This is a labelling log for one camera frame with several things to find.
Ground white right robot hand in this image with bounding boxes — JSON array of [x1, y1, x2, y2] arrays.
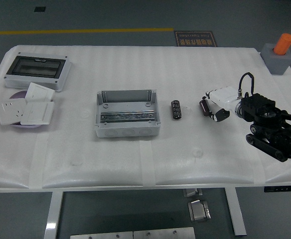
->
[[199, 86, 241, 123]]

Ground dark cylindrical battery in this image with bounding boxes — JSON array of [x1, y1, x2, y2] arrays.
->
[[170, 100, 182, 120], [199, 99, 209, 117]]

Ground open grey junction box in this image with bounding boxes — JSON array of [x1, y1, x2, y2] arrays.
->
[[93, 89, 161, 138]]

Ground grey distribution box clear cover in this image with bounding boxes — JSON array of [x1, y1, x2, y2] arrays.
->
[[3, 51, 73, 93]]

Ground grey foam block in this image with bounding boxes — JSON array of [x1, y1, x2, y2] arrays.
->
[[260, 43, 291, 75]]

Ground dark floor sign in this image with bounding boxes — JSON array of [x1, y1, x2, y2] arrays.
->
[[174, 30, 218, 47]]

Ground orange cylinder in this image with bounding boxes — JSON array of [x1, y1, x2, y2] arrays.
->
[[273, 33, 291, 56]]

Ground white foam table mat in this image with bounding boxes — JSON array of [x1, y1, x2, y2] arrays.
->
[[0, 44, 291, 190]]

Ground black table control panel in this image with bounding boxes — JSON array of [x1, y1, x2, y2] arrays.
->
[[264, 185, 291, 193]]

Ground white table leg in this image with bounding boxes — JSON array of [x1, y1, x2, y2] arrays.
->
[[224, 187, 248, 237], [43, 191, 64, 239]]

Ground grey metal plate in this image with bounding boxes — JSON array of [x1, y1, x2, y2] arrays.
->
[[70, 231, 134, 239], [133, 227, 195, 239]]

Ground purple round plate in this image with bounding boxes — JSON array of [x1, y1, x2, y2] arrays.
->
[[8, 91, 54, 129]]

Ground metal DIN rail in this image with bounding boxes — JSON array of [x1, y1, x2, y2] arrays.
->
[[100, 111, 156, 123]]

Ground small metal bracket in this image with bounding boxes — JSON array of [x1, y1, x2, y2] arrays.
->
[[182, 188, 203, 198]]

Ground large metal bracket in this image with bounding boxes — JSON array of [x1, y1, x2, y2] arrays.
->
[[187, 199, 212, 223]]

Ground white wall switch panel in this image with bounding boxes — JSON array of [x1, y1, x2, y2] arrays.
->
[[20, 101, 55, 125], [25, 82, 56, 103]]

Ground white wall socket panel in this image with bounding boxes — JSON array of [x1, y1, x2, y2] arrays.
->
[[0, 99, 28, 125]]

